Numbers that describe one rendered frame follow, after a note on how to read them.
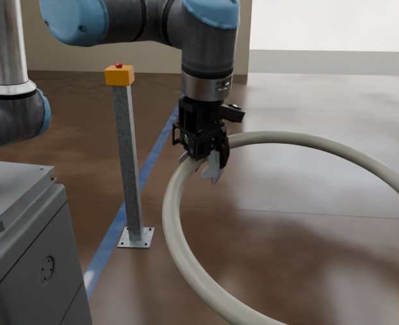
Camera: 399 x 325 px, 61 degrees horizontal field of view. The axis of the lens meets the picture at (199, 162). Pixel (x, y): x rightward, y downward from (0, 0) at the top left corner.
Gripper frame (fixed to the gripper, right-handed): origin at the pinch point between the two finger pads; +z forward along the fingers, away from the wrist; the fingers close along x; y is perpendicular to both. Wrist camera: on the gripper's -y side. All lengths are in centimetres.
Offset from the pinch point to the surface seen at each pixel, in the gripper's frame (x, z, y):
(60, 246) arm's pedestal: -40, 45, 24
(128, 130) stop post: -94, 54, -40
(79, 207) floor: -143, 138, -22
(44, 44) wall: -640, 201, -209
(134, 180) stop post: -88, 84, -37
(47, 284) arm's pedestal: -32, 48, 33
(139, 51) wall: -495, 199, -329
